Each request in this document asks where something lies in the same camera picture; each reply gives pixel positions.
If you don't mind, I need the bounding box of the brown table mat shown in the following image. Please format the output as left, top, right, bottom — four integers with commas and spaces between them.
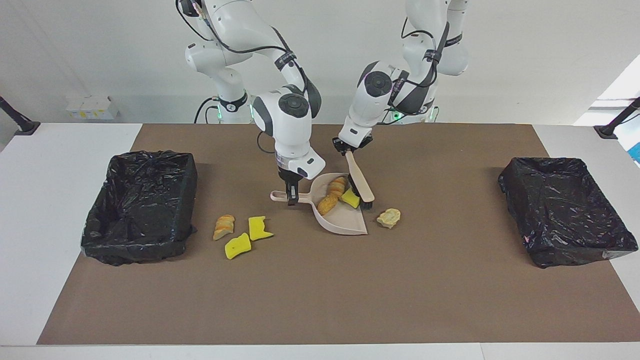
36, 123, 640, 346

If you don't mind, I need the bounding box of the beige plastic dustpan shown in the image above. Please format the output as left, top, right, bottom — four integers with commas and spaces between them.
270, 172, 369, 236

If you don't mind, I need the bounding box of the brown oval bread roll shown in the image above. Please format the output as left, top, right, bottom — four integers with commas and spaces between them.
317, 193, 340, 216

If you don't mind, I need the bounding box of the striped bread slice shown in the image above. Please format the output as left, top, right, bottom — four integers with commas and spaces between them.
213, 214, 236, 242

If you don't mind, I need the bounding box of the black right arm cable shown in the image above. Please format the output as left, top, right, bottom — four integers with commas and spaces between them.
175, 0, 301, 156

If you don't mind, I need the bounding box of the pale ridged bread piece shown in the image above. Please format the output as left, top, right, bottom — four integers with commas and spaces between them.
376, 208, 402, 229

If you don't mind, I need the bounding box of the beige brush with black bristles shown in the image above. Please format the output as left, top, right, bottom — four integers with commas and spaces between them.
344, 151, 375, 210

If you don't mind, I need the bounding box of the white box with yellow labels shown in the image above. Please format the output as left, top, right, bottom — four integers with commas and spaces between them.
66, 96, 120, 121

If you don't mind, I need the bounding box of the orange striped croissant piece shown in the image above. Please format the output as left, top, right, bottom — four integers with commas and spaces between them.
327, 176, 348, 198

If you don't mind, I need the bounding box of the notched yellow sponge piece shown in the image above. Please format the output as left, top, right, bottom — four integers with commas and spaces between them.
248, 215, 275, 242

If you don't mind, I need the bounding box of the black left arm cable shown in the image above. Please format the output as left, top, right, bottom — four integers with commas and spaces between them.
400, 20, 449, 101

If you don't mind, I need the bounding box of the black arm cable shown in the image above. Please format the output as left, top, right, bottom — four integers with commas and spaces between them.
175, 0, 301, 156
400, 20, 449, 101

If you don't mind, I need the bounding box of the yellow sponge piece with dot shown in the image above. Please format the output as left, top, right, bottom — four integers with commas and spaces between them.
224, 232, 252, 261

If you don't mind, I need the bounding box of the black camera stand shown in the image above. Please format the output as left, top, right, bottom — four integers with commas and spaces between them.
593, 96, 640, 140
0, 96, 41, 137

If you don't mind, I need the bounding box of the bin lined with black bag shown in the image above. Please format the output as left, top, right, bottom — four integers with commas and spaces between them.
497, 156, 639, 269
80, 150, 199, 267

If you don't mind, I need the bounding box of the black base cable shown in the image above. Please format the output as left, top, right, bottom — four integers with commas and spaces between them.
194, 97, 221, 124

